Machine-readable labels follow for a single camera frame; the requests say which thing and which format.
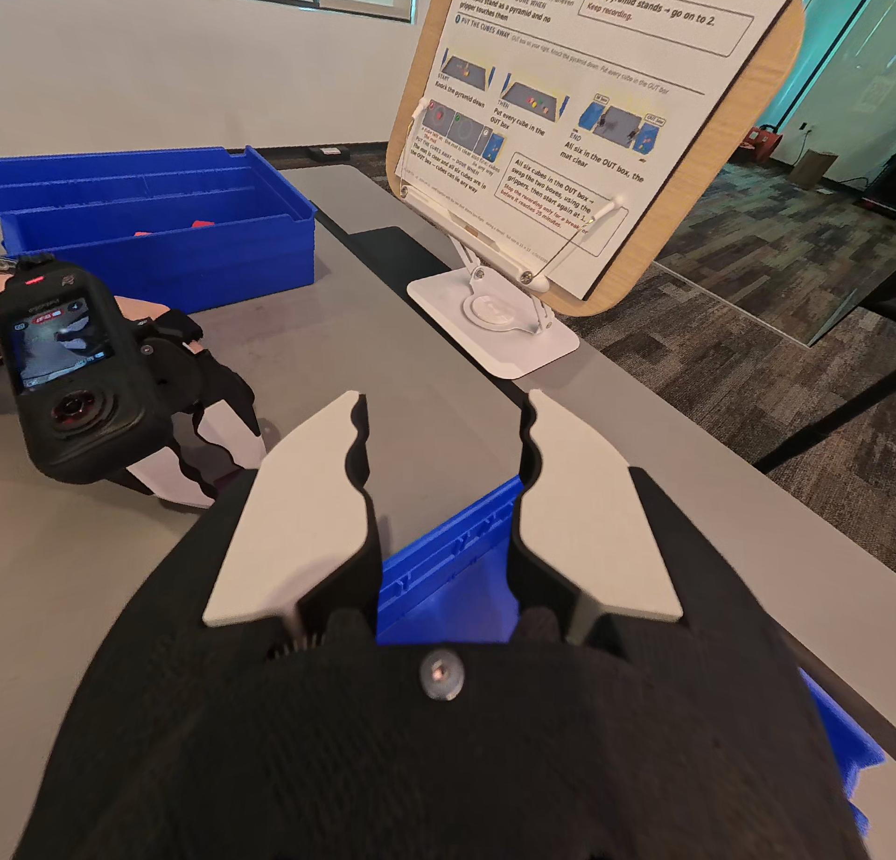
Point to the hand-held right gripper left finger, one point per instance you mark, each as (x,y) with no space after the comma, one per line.
(294,524)

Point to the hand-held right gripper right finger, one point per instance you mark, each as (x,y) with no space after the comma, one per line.
(595,531)

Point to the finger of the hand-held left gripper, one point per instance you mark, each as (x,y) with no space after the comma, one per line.
(234,440)
(171,482)

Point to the blue plastic bin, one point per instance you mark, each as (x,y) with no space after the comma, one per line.
(175,265)
(448,580)

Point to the person's left hand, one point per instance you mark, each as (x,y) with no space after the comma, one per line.
(140,308)

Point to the black stand foot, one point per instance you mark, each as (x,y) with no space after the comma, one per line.
(826,424)

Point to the glass panel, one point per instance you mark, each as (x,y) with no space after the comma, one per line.
(840,258)

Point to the wooden display board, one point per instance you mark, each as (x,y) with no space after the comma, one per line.
(735,139)

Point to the brown cardboard box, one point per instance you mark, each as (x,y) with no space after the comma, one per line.
(815,167)

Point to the printed instruction sheet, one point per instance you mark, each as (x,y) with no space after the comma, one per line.
(595,104)

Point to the red floor machine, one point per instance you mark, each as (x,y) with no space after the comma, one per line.
(759,135)

